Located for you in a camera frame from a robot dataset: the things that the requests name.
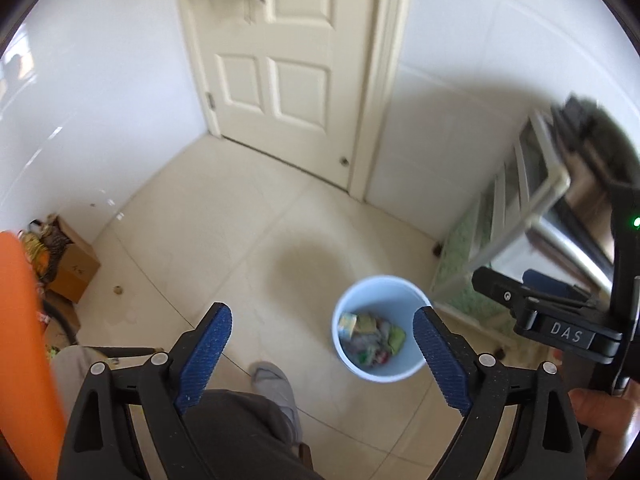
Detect orange surface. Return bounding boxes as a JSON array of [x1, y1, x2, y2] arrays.
[[0, 230, 69, 480]]

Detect small cardboard box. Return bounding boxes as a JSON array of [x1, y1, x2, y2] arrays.
[[42, 292, 82, 347]]

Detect cream panelled door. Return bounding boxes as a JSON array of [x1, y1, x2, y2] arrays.
[[187, 0, 390, 192]]

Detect person's leg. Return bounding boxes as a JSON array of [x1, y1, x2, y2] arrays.
[[182, 390, 323, 480], [51, 345, 112, 411]]

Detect brown cardboard box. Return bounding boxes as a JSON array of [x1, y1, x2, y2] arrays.
[[47, 216, 102, 304]]

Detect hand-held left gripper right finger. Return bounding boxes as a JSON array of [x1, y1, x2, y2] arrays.
[[412, 305, 586, 480]]

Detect grey slipper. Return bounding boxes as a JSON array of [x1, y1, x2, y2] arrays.
[[248, 361, 302, 442]]

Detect dark round pot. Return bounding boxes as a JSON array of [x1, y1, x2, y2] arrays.
[[551, 92, 640, 198]]

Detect patterned bag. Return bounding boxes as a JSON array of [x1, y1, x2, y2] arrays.
[[20, 217, 74, 282]]

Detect light blue waste bin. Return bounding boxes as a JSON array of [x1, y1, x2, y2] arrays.
[[331, 275, 435, 380]]

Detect person's right leg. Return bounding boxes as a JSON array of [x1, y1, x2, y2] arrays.
[[182, 390, 323, 480]]

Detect pile of wrappers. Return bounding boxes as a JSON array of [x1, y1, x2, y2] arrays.
[[339, 312, 407, 369]]

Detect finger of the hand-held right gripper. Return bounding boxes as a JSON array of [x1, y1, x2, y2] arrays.
[[471, 266, 539, 330], [522, 269, 612, 309]]

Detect person's left leg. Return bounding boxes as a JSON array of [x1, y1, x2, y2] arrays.
[[51, 345, 112, 411]]

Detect white metal rack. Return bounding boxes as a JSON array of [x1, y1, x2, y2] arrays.
[[431, 109, 617, 322]]

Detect cream door frame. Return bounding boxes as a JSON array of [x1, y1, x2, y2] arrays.
[[349, 0, 417, 204]]

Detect person's right hand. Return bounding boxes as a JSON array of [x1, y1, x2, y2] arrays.
[[570, 382, 640, 480]]

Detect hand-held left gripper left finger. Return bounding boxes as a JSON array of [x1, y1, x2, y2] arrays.
[[56, 302, 234, 480]]

